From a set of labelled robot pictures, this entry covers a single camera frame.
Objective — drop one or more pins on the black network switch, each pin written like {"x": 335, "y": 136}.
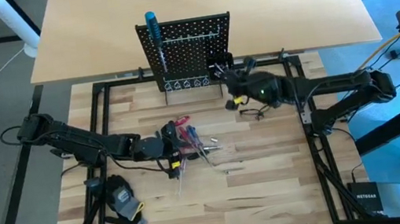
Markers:
{"x": 366, "y": 198}

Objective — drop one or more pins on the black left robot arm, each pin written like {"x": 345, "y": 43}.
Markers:
{"x": 81, "y": 143}

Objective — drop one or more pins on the black pegboard bin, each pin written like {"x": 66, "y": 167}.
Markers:
{"x": 227, "y": 58}

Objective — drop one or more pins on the chrome extension bar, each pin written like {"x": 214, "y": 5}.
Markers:
{"x": 211, "y": 149}

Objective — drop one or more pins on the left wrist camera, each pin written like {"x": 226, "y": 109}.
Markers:
{"x": 176, "y": 171}

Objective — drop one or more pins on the black metal pegboard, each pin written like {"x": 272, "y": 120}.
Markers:
{"x": 195, "y": 55}

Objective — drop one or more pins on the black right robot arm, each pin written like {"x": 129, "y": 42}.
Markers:
{"x": 339, "y": 83}

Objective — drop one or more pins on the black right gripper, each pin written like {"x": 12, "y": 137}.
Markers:
{"x": 264, "y": 88}

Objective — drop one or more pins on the short chrome socket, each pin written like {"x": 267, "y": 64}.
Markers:
{"x": 214, "y": 139}

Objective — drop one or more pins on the clear safety glasses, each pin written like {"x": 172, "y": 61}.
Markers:
{"x": 258, "y": 114}

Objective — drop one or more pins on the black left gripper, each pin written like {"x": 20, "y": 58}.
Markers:
{"x": 151, "y": 147}

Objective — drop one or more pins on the black aluminium table frame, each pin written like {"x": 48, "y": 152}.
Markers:
{"x": 124, "y": 82}

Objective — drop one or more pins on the light wooden desk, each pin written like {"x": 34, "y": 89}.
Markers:
{"x": 91, "y": 25}

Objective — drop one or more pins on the white round post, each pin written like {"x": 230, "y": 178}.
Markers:
{"x": 11, "y": 21}

